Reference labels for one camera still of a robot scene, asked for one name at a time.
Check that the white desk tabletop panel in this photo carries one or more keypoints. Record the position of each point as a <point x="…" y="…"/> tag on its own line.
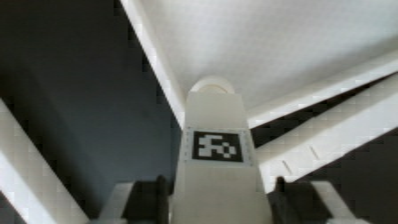
<point x="296" y="49"/>

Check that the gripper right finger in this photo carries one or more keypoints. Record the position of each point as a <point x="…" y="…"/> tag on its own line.
<point x="307" y="204"/>

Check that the white desk leg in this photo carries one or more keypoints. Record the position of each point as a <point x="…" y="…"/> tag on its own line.
<point x="218" y="192"/>

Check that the white U-shaped obstacle fence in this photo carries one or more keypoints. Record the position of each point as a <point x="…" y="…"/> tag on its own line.
<point x="314" y="144"/>

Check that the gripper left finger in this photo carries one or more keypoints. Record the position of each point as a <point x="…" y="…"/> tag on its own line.
<point x="136" y="204"/>

